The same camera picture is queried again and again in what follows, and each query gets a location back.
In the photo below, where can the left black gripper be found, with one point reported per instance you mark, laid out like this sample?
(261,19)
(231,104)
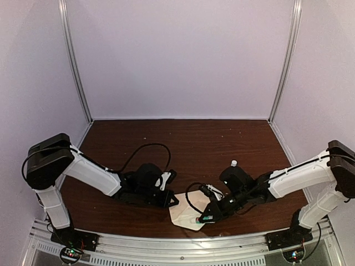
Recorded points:
(163,203)

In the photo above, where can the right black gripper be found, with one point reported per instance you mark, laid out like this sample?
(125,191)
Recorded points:
(213,209)

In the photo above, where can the green white glue stick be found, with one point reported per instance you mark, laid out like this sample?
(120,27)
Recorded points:
(197,220)

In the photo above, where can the beige envelope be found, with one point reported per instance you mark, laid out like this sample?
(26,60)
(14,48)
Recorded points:
(183,214)

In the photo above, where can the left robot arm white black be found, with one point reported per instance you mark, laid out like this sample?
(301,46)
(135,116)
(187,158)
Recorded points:
(56,157)

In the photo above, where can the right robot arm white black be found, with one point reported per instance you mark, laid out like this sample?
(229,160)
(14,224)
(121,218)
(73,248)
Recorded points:
(335,165)

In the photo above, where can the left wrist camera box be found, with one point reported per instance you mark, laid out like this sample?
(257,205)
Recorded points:
(164,179)

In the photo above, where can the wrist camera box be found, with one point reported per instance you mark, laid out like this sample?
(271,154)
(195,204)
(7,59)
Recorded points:
(164,179)
(211,192)

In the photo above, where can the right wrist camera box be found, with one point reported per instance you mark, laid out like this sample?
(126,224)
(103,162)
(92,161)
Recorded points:
(211,192)

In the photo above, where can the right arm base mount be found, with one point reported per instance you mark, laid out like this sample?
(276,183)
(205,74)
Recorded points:
(291,242)

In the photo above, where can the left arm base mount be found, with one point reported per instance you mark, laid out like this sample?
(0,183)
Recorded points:
(74,243)

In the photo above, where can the right aluminium frame post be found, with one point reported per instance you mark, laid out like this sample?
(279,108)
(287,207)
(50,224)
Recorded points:
(290,48)

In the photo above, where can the aluminium frame post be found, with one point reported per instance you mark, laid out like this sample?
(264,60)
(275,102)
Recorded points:
(63,12)
(290,48)

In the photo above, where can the left aluminium frame post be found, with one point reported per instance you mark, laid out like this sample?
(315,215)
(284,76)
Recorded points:
(63,12)

